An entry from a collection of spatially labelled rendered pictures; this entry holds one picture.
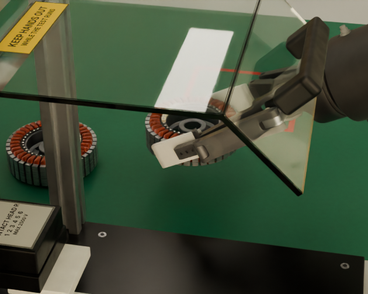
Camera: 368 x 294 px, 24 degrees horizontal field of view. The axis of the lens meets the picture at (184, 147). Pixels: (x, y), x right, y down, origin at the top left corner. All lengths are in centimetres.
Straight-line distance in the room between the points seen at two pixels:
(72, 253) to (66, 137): 17
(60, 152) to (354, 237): 34
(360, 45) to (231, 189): 28
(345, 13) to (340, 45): 65
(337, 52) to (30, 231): 35
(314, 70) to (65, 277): 26
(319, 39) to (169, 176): 42
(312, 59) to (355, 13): 87
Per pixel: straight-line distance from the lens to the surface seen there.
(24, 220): 71
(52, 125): 87
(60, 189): 91
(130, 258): 90
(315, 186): 104
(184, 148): 93
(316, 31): 68
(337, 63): 85
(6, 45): 66
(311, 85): 62
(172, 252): 90
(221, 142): 89
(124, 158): 109
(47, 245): 70
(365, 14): 151
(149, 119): 101
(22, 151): 105
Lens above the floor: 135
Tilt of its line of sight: 33 degrees down
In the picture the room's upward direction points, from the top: straight up
